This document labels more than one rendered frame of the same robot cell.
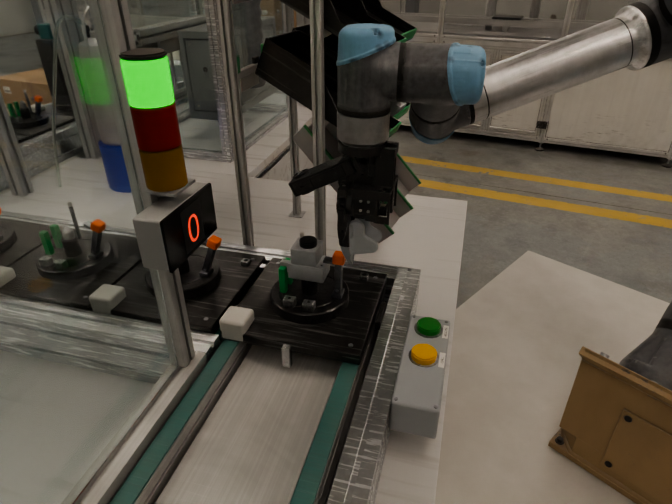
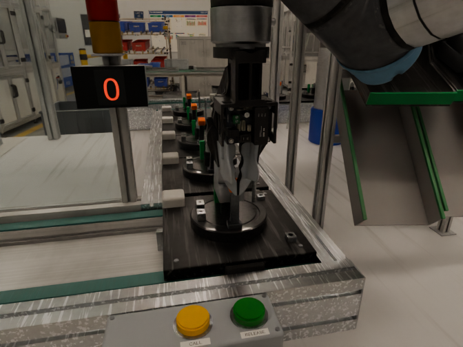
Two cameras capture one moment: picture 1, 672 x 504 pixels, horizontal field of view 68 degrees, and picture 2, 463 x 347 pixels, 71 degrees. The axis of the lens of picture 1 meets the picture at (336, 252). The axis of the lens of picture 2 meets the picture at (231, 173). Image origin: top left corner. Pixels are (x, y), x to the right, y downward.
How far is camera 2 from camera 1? 0.70 m
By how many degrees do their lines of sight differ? 57
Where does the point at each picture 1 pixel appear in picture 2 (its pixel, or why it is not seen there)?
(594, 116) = not seen: outside the picture
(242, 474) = (43, 270)
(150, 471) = (32, 226)
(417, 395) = (122, 335)
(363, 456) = (27, 316)
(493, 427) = not seen: outside the picture
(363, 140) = (213, 35)
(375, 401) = (111, 306)
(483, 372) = not seen: outside the picture
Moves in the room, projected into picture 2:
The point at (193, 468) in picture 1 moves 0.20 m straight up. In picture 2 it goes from (50, 248) to (25, 146)
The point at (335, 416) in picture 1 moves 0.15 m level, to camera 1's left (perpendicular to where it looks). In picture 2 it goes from (90, 288) to (83, 236)
